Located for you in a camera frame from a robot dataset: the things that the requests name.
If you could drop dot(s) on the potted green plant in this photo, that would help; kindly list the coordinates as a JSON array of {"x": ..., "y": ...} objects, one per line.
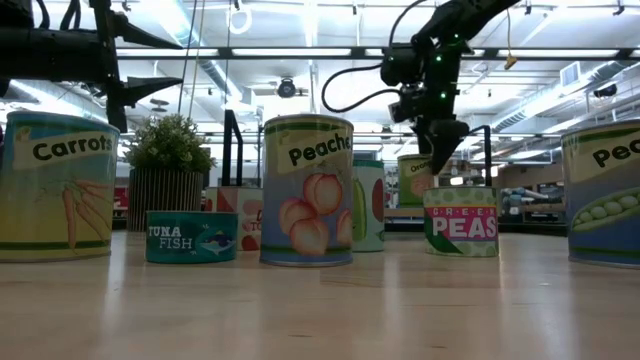
[{"x": 167, "y": 150}]

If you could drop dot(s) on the short green peas can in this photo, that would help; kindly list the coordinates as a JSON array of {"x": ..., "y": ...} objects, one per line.
[{"x": 460, "y": 225}]

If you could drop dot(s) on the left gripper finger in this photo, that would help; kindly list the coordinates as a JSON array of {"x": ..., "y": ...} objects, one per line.
[
  {"x": 137, "y": 36},
  {"x": 145, "y": 89}
]

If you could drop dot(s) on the diced tomatoes can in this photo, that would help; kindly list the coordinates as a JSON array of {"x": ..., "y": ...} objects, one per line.
[{"x": 247, "y": 210}]

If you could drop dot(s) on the black ceiling light rail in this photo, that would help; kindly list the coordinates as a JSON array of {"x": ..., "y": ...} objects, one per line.
[{"x": 358, "y": 52}]

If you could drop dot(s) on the black ceiling camera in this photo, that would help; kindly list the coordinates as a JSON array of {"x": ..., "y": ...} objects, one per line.
[{"x": 286, "y": 88}]

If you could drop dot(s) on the black ceiling device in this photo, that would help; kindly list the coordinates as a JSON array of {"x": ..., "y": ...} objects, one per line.
[{"x": 606, "y": 91}]

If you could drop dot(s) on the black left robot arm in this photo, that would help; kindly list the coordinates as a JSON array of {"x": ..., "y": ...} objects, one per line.
[{"x": 5, "y": 50}]

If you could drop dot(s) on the mixed vegetables can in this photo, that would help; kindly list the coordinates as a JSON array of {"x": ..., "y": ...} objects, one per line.
[{"x": 369, "y": 210}]

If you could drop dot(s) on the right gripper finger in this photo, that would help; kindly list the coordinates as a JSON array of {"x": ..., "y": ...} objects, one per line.
[
  {"x": 447, "y": 142},
  {"x": 422, "y": 137}
]

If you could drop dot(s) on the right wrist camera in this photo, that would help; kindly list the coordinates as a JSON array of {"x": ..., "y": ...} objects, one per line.
[{"x": 406, "y": 105}]

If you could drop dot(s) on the red background panel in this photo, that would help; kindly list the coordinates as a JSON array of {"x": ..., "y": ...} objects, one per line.
[{"x": 121, "y": 198}]

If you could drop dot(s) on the carrots can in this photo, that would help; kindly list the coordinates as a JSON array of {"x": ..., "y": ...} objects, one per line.
[{"x": 60, "y": 200}]

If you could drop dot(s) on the peaches can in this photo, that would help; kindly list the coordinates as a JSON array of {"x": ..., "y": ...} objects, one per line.
[{"x": 307, "y": 200}]

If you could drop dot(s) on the yellow hanging connector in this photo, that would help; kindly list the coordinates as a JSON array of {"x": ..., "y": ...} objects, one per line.
[{"x": 510, "y": 62}]

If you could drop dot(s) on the tall blue peas can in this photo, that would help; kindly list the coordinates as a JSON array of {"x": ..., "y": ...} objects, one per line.
[{"x": 605, "y": 200}]

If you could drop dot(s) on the white ceiling vent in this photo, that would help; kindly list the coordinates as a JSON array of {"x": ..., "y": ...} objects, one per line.
[{"x": 570, "y": 75}]

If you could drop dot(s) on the cluttered background workbench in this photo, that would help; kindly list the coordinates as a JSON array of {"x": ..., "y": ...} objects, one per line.
[{"x": 530, "y": 205}]

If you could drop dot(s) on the teal tuna fish can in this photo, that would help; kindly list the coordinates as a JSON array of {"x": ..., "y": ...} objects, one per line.
[{"x": 190, "y": 240}]

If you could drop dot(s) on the oranges can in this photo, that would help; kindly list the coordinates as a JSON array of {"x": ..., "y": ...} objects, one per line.
[{"x": 412, "y": 182}]

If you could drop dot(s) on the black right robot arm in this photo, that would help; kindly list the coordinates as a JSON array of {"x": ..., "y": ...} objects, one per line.
[{"x": 480, "y": 12}]

